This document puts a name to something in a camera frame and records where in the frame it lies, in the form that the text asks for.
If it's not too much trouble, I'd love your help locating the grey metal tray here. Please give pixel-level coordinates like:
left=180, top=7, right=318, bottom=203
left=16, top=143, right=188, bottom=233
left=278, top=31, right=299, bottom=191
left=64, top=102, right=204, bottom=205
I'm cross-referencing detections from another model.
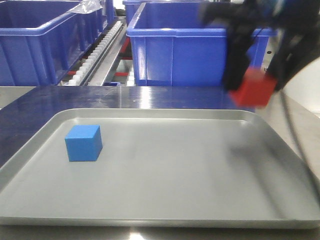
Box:
left=0, top=108, right=320, bottom=229

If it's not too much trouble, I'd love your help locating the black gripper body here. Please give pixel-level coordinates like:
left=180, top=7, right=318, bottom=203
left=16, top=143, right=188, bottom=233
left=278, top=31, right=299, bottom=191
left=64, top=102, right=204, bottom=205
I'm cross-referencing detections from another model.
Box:
left=198, top=0, right=320, bottom=32

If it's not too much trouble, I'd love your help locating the red cube block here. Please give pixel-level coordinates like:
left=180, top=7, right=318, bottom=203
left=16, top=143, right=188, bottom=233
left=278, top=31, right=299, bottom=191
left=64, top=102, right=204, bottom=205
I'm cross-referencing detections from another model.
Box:
left=228, top=68, right=277, bottom=108

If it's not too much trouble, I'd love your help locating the clear plastic film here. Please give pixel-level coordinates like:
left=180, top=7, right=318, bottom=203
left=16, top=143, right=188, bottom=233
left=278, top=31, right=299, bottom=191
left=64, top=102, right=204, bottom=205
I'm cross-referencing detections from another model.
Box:
left=67, top=0, right=103, bottom=15

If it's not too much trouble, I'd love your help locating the white roller conveyor rail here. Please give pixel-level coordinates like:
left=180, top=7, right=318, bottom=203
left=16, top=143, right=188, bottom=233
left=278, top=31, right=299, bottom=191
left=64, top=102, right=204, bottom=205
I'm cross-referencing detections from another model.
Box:
left=62, top=20, right=123, bottom=87

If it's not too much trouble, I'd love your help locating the right blue plastic bin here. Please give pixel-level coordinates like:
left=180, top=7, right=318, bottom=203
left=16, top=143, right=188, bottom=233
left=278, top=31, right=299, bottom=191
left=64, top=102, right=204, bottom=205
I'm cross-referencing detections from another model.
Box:
left=126, top=1, right=276, bottom=87

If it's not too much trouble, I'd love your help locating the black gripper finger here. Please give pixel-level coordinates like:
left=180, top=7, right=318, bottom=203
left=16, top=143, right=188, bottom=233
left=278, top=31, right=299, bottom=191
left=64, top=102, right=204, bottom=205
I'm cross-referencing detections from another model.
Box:
left=267, top=25, right=320, bottom=92
left=223, top=24, right=256, bottom=91

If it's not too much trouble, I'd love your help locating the blue plastic bin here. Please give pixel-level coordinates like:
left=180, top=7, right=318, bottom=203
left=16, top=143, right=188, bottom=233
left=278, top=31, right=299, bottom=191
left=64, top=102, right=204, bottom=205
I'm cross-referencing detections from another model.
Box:
left=126, top=1, right=276, bottom=87
left=0, top=0, right=104, bottom=87

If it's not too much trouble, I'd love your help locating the blue cube block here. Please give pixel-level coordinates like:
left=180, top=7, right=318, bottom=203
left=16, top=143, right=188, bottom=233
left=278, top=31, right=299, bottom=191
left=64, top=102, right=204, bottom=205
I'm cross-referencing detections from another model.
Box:
left=64, top=124, right=103, bottom=162

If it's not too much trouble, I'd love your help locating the left blue plastic bin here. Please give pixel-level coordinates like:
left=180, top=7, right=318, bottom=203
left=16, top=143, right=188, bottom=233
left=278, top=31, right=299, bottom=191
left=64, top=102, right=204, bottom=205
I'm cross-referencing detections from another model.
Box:
left=0, top=0, right=104, bottom=87

